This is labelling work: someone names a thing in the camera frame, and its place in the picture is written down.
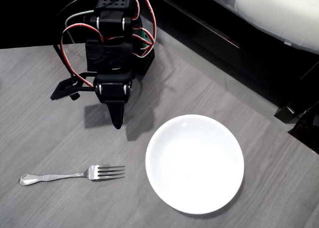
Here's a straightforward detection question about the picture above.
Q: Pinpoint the green circuit board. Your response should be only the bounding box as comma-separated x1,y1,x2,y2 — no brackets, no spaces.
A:
139,25,156,50

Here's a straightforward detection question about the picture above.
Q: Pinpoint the white round plate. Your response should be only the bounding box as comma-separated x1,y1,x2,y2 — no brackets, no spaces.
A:
145,114,245,215

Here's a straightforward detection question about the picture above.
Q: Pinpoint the white cushion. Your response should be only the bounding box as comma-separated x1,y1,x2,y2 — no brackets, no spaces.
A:
195,0,319,55

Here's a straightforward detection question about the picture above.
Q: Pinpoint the grey white cable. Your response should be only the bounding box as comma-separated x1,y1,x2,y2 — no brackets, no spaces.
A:
65,9,95,44

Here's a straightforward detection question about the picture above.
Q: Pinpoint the black adapter box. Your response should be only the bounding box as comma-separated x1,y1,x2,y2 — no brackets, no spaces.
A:
274,105,304,125

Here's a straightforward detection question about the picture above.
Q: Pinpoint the red white servo cable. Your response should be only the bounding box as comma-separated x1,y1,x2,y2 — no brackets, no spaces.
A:
130,0,158,59
60,23,104,88

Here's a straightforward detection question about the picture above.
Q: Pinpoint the dark wooden bed frame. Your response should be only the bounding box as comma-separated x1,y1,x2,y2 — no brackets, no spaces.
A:
149,0,319,109

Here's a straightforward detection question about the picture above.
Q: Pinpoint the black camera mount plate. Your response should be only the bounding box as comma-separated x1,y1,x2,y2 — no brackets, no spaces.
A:
49,72,98,101

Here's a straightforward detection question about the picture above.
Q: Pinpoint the thin black cable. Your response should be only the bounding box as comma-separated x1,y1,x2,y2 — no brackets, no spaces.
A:
52,0,118,86

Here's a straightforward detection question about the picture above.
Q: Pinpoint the metal fork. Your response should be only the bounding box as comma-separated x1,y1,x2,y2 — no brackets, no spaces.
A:
17,164,126,186

